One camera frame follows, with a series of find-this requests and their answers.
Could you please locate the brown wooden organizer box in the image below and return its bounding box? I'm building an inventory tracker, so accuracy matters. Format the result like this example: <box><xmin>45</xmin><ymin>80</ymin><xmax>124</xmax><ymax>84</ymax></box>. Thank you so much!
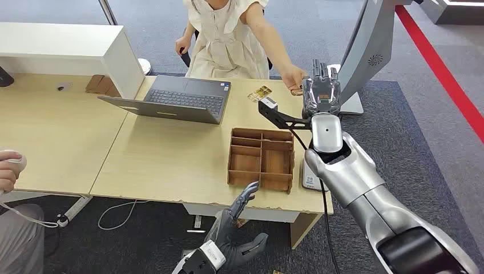
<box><xmin>227</xmin><ymin>127</ymin><xmax>296</xmax><ymax>194</ymax></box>

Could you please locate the white desk apron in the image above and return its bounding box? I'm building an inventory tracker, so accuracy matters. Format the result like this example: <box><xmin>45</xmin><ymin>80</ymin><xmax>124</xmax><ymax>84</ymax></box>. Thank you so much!
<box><xmin>182</xmin><ymin>203</ymin><xmax>301</xmax><ymax>224</ymax></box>

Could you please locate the person's hand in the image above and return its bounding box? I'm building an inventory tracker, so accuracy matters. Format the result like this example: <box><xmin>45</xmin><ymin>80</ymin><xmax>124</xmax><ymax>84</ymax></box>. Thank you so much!
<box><xmin>0</xmin><ymin>150</ymin><xmax>23</xmax><ymax>194</ymax></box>

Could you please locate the black camera bracket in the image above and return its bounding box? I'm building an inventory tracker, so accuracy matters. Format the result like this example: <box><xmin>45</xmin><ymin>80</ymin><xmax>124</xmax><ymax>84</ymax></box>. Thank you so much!
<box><xmin>258</xmin><ymin>100</ymin><xmax>313</xmax><ymax>131</ymax></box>

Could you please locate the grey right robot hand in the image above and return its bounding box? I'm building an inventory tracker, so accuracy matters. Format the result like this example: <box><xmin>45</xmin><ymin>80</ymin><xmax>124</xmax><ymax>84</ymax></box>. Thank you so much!
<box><xmin>302</xmin><ymin>58</ymin><xmax>343</xmax><ymax>120</ymax></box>

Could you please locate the white handheld controller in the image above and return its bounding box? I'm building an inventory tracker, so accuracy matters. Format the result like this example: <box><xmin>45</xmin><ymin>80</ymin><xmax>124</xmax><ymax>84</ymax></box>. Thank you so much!
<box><xmin>0</xmin><ymin>148</ymin><xmax>28</xmax><ymax>175</ymax></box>

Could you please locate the grey open laptop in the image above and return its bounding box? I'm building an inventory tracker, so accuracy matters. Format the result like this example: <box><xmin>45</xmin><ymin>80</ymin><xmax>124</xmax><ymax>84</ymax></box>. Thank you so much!
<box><xmin>97</xmin><ymin>74</ymin><xmax>232</xmax><ymax>126</ymax></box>

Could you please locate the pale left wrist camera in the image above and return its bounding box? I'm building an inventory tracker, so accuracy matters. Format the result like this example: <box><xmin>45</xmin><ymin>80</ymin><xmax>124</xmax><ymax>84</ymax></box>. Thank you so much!
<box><xmin>199</xmin><ymin>240</ymin><xmax>227</xmax><ymax>271</ymax></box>

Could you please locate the white floor cable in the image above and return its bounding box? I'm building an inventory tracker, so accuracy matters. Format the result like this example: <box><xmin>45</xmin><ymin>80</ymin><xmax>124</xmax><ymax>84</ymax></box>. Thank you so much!
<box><xmin>97</xmin><ymin>199</ymin><xmax>150</xmax><ymax>231</ymax></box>

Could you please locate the brown cardboard piece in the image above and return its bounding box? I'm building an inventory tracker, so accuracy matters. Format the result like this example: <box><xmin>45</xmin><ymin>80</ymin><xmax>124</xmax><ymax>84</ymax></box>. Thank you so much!
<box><xmin>84</xmin><ymin>74</ymin><xmax>121</xmax><ymax>98</ymax></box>

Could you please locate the black device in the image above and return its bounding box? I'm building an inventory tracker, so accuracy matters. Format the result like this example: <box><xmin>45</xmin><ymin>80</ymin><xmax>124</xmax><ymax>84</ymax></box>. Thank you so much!
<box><xmin>0</xmin><ymin>66</ymin><xmax>15</xmax><ymax>88</ymax></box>

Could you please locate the person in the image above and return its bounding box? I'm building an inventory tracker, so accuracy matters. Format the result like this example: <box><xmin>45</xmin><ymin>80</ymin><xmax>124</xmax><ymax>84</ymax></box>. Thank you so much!
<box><xmin>175</xmin><ymin>0</ymin><xmax>309</xmax><ymax>94</ymax></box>
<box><xmin>0</xmin><ymin>149</ymin><xmax>45</xmax><ymax>274</ymax></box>

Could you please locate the white power strip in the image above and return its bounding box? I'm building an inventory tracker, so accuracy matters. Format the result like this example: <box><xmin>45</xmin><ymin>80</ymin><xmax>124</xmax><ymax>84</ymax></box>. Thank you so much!
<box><xmin>57</xmin><ymin>195</ymin><xmax>94</xmax><ymax>228</ymax></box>

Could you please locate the white counter shelf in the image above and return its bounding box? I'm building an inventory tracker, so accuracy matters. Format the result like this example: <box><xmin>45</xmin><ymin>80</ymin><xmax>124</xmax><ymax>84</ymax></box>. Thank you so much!
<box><xmin>0</xmin><ymin>22</ymin><xmax>146</xmax><ymax>100</ymax></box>

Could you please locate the grey kiosk stand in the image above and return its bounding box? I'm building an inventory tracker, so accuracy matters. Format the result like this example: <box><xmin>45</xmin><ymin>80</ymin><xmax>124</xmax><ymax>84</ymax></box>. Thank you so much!
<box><xmin>337</xmin><ymin>0</ymin><xmax>414</xmax><ymax>115</ymax></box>

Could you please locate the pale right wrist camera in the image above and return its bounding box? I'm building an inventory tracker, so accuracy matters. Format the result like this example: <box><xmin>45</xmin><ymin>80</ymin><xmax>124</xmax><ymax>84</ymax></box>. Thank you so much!
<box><xmin>261</xmin><ymin>96</ymin><xmax>279</xmax><ymax>111</ymax></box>

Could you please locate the person's left hand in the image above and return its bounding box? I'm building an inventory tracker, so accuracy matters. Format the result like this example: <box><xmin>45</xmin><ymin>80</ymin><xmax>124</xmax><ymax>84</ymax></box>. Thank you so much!
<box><xmin>281</xmin><ymin>64</ymin><xmax>309</xmax><ymax>94</ymax></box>

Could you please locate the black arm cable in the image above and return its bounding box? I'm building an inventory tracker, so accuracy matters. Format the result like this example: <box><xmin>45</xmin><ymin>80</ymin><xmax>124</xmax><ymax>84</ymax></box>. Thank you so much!
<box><xmin>289</xmin><ymin>128</ymin><xmax>341</xmax><ymax>274</ymax></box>

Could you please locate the light wood desk leg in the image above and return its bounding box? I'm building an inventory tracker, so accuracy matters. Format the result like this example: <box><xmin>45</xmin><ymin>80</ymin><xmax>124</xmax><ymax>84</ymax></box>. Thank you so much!
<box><xmin>290</xmin><ymin>212</ymin><xmax>324</xmax><ymax>251</ymax></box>

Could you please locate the person's right hand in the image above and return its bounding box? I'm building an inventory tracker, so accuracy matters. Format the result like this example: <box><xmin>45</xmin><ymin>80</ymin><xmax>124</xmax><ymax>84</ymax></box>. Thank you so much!
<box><xmin>175</xmin><ymin>37</ymin><xmax>192</xmax><ymax>57</ymax></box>

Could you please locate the grey white platform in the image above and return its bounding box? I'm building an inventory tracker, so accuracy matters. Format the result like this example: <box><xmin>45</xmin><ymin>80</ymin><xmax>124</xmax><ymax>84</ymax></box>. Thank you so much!
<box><xmin>420</xmin><ymin>0</ymin><xmax>484</xmax><ymax>26</ymax></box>

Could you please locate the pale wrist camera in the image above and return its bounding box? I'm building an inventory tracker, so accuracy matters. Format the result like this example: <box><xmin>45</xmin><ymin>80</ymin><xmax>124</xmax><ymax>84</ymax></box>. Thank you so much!
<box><xmin>199</xmin><ymin>240</ymin><xmax>227</xmax><ymax>271</ymax></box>
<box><xmin>261</xmin><ymin>96</ymin><xmax>279</xmax><ymax>111</ymax></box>

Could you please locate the white controller cord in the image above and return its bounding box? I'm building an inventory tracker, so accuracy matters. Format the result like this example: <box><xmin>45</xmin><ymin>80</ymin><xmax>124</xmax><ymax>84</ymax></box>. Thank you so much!
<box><xmin>0</xmin><ymin>191</ymin><xmax>61</xmax><ymax>229</ymax></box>

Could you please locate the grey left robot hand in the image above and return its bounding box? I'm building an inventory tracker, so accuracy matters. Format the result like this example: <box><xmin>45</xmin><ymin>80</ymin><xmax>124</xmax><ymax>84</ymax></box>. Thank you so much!
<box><xmin>204</xmin><ymin>181</ymin><xmax>269</xmax><ymax>271</ymax></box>

